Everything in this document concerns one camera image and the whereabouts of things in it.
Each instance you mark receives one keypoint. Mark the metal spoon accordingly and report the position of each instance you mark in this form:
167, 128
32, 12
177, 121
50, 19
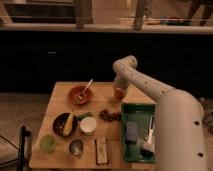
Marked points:
85, 89

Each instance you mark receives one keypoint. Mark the green plastic tray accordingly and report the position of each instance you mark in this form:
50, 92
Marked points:
139, 115

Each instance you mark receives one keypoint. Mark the dark brown bowl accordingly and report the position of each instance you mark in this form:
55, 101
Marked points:
59, 123

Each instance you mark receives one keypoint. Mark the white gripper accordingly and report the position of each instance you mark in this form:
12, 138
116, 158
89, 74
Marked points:
121, 88

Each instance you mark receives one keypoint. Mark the dark red grapes bunch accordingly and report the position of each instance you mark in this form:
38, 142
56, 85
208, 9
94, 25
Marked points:
109, 117

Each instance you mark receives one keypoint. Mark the yellow corn cob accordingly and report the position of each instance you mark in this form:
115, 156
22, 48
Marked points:
68, 125

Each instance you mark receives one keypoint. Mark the white dish brush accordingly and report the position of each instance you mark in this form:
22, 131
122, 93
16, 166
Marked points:
148, 147

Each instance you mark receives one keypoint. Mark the white paper cup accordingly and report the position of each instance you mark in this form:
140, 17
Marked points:
88, 125

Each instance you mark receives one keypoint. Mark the black chair frame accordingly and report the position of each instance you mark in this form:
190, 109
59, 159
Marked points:
24, 149

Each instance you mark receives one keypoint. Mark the orange bowl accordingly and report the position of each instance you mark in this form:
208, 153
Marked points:
76, 95

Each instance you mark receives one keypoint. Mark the blue sponge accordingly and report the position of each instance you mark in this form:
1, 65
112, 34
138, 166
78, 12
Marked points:
131, 132

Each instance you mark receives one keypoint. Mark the brown rectangular block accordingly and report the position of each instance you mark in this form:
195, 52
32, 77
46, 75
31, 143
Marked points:
101, 151

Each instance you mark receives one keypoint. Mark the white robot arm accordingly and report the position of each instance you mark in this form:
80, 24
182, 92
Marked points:
179, 137

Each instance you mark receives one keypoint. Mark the green plastic cup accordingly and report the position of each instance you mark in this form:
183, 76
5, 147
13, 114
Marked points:
47, 143

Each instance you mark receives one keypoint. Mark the small metal cup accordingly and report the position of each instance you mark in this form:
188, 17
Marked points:
76, 147

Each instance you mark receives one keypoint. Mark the green cucumber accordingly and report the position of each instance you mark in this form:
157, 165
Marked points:
82, 116

